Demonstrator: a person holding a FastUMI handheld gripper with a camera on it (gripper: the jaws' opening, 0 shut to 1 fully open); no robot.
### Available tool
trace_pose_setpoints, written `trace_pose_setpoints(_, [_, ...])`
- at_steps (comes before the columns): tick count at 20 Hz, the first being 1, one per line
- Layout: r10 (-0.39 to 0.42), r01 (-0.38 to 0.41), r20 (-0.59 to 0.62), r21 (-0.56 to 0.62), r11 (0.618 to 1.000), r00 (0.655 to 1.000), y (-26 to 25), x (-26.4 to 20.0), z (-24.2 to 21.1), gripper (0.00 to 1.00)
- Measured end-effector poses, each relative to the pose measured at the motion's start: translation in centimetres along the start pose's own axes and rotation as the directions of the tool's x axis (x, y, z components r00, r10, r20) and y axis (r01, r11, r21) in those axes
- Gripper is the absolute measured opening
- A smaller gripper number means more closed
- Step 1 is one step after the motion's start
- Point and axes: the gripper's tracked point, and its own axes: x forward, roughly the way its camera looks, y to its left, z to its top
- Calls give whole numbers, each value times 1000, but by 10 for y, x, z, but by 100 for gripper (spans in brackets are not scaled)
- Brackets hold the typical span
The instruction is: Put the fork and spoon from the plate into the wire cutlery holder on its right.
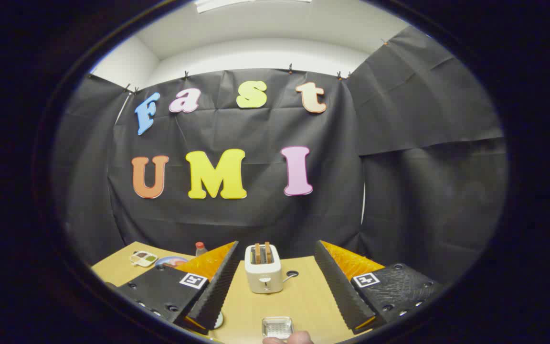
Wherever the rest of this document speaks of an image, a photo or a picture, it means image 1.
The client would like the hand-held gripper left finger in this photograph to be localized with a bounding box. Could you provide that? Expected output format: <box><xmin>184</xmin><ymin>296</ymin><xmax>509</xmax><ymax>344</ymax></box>
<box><xmin>106</xmin><ymin>240</ymin><xmax>241</xmax><ymax>336</ymax></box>

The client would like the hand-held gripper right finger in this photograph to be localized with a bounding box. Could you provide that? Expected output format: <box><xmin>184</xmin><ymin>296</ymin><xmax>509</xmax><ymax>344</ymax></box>
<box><xmin>313</xmin><ymin>240</ymin><xmax>446</xmax><ymax>335</ymax></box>

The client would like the white toaster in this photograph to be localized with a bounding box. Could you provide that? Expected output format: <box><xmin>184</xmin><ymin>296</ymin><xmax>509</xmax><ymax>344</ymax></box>
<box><xmin>245</xmin><ymin>244</ymin><xmax>284</xmax><ymax>294</ymax></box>

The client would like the blue patterned plate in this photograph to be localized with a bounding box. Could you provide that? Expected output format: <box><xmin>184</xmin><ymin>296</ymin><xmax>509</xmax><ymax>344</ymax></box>
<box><xmin>155</xmin><ymin>256</ymin><xmax>190</xmax><ymax>268</ymax></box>

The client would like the white compartment sauce dish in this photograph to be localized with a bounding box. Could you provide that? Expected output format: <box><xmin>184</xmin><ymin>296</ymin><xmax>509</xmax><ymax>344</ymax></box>
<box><xmin>129</xmin><ymin>251</ymin><xmax>159</xmax><ymax>268</ymax></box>

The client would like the black backdrop cloth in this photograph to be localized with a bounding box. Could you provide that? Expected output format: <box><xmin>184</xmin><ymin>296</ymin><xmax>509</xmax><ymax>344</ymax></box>
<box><xmin>53</xmin><ymin>26</ymin><xmax>508</xmax><ymax>287</ymax></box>

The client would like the ceiling light panel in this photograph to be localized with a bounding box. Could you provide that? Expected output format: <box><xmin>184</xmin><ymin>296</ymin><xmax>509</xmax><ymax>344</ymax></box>
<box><xmin>194</xmin><ymin>0</ymin><xmax>313</xmax><ymax>13</ymax></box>

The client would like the metal wire drainer basket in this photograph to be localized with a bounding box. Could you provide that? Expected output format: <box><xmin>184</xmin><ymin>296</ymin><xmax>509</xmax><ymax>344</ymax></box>
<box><xmin>262</xmin><ymin>316</ymin><xmax>295</xmax><ymax>340</ymax></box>

